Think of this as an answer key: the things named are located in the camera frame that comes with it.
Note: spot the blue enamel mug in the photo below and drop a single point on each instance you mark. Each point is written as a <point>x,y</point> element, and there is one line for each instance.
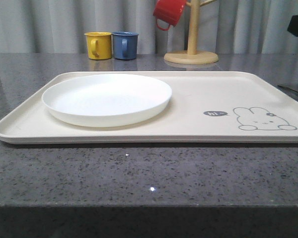
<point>125,45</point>

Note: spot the wooden mug tree stand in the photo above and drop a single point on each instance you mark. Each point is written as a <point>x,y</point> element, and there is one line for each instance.
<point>192,55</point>

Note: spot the yellow enamel mug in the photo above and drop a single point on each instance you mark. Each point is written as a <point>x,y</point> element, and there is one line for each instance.
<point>99,45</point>

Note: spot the red enamel mug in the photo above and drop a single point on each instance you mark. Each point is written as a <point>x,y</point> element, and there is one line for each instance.
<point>168,11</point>

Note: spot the grey curtain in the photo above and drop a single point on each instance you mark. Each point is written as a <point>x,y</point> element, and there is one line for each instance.
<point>225,26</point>

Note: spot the cream rabbit serving tray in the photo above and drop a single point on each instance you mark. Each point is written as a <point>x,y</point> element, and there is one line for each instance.
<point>206,106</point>

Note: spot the white round plate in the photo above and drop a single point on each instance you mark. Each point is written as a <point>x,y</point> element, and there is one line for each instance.
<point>107,100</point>

